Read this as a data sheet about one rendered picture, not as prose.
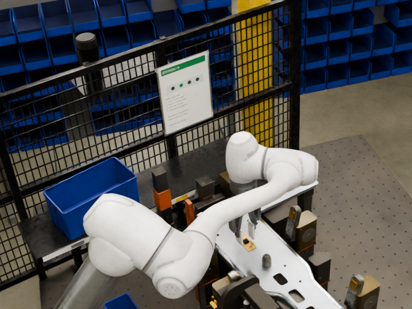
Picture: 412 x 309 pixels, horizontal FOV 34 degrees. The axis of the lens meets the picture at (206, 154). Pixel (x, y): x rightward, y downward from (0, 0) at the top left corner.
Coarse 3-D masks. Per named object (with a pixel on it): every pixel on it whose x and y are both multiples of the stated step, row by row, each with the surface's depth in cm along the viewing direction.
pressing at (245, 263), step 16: (224, 224) 243; (224, 240) 237; (256, 240) 236; (272, 240) 235; (224, 256) 230; (240, 256) 230; (256, 256) 230; (272, 256) 229; (288, 256) 229; (240, 272) 224; (256, 272) 224; (272, 272) 223; (288, 272) 223; (304, 272) 222; (272, 288) 218; (288, 288) 217; (304, 288) 217; (320, 288) 217; (288, 304) 212; (304, 304) 212; (320, 304) 211; (336, 304) 211
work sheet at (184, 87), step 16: (176, 64) 249; (192, 64) 253; (208, 64) 257; (160, 80) 249; (176, 80) 253; (192, 80) 257; (208, 80) 261; (160, 96) 253; (176, 96) 257; (192, 96) 261; (208, 96) 265; (176, 112) 261; (192, 112) 265; (208, 112) 270; (176, 128) 265
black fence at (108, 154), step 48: (288, 0) 262; (144, 48) 238; (288, 48) 277; (0, 96) 219; (48, 96) 229; (288, 96) 292; (0, 144) 227; (96, 144) 250; (144, 144) 261; (0, 192) 238; (0, 288) 259
